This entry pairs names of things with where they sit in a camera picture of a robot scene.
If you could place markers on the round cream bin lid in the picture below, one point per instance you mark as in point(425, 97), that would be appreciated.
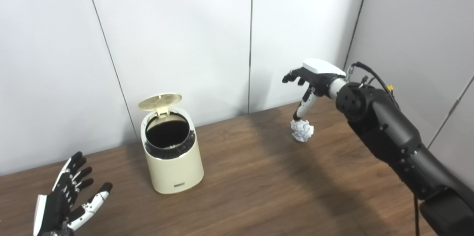
point(160, 102)

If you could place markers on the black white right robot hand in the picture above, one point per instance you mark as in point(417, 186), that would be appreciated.
point(320, 75)

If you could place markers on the cream-colored desktop trash bin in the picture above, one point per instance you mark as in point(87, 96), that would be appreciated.
point(174, 173)

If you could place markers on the black bin liner bag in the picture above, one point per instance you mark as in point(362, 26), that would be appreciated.
point(168, 152)

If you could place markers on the white paper ball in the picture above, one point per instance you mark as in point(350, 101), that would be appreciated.
point(302, 130)

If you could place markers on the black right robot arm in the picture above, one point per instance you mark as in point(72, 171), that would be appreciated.
point(392, 132)

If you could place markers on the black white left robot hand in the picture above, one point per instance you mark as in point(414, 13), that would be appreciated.
point(55, 206)

